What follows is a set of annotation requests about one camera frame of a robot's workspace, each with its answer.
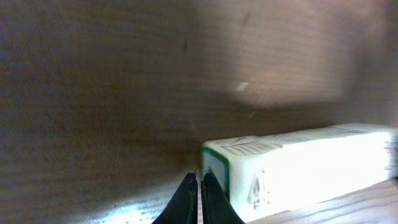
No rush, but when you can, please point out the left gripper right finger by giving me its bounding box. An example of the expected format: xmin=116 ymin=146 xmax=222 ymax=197
xmin=201 ymin=173 xmax=245 ymax=224

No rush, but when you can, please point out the plain wooden block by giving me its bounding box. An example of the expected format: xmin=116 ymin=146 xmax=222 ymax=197
xmin=310 ymin=124 xmax=392 ymax=200
xmin=336 ymin=123 xmax=397 ymax=179
xmin=199 ymin=135 xmax=287 ymax=223

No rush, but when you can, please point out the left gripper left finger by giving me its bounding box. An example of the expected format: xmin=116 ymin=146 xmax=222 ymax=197
xmin=152 ymin=172 xmax=198 ymax=224

